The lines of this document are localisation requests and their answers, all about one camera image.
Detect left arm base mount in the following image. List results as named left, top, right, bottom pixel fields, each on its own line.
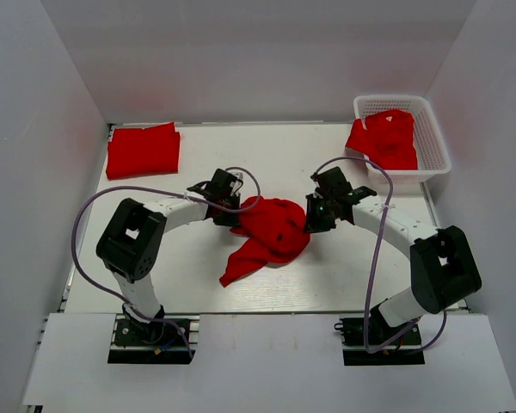
left=107, top=314, right=200, bottom=365

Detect red t shirt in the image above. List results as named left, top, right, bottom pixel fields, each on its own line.
left=106, top=122, right=181, bottom=180
left=219, top=196, right=310, bottom=287

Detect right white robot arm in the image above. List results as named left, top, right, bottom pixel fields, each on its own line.
left=304, top=167, right=482, bottom=352

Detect red t shirts in basket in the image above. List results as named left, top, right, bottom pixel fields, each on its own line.
left=345, top=109, right=419, bottom=170

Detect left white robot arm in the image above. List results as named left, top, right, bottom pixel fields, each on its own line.
left=96, top=169, right=243, bottom=343

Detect white plastic basket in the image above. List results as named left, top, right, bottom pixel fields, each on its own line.
left=353, top=95, right=452, bottom=184

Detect folded red t shirt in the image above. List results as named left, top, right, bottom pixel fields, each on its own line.
left=106, top=122, right=181, bottom=180

